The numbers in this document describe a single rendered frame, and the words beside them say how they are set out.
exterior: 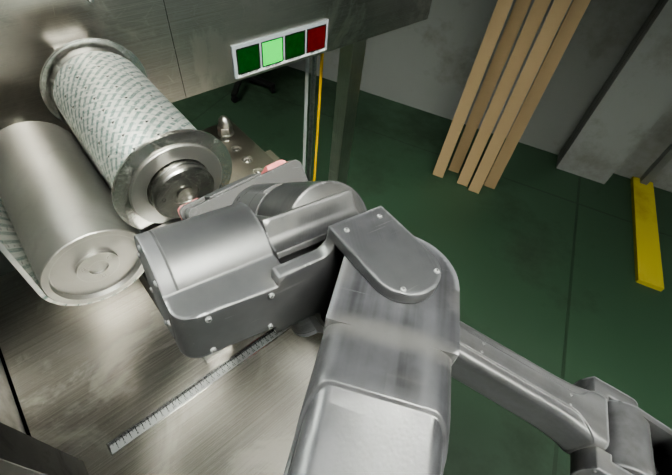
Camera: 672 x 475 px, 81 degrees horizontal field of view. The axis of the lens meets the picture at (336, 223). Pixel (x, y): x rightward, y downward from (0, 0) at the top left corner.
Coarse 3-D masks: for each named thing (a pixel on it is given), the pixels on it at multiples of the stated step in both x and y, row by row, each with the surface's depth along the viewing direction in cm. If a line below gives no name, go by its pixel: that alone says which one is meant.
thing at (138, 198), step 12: (180, 144) 44; (192, 144) 45; (156, 156) 43; (168, 156) 44; (180, 156) 45; (192, 156) 46; (204, 156) 47; (216, 156) 49; (144, 168) 43; (156, 168) 44; (216, 168) 50; (132, 180) 43; (144, 180) 44; (216, 180) 51; (132, 192) 44; (144, 192) 45; (132, 204) 45; (144, 204) 46; (144, 216) 47; (156, 216) 48
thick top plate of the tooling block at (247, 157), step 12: (216, 132) 90; (240, 132) 91; (228, 144) 87; (240, 144) 88; (252, 144) 88; (240, 156) 85; (252, 156) 86; (264, 156) 86; (240, 168) 83; (252, 168) 83
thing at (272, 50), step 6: (270, 42) 83; (276, 42) 84; (264, 48) 83; (270, 48) 84; (276, 48) 85; (264, 54) 83; (270, 54) 84; (276, 54) 86; (264, 60) 84; (270, 60) 85; (276, 60) 86
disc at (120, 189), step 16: (144, 144) 42; (160, 144) 43; (176, 144) 44; (208, 144) 47; (128, 160) 42; (144, 160) 43; (224, 160) 50; (128, 176) 43; (224, 176) 52; (112, 192) 43; (128, 192) 44; (128, 208) 45; (128, 224) 47; (144, 224) 48; (160, 224) 50
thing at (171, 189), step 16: (176, 160) 45; (192, 160) 47; (160, 176) 44; (176, 176) 44; (192, 176) 46; (208, 176) 48; (160, 192) 44; (176, 192) 46; (192, 192) 48; (208, 192) 49; (160, 208) 46; (176, 208) 47
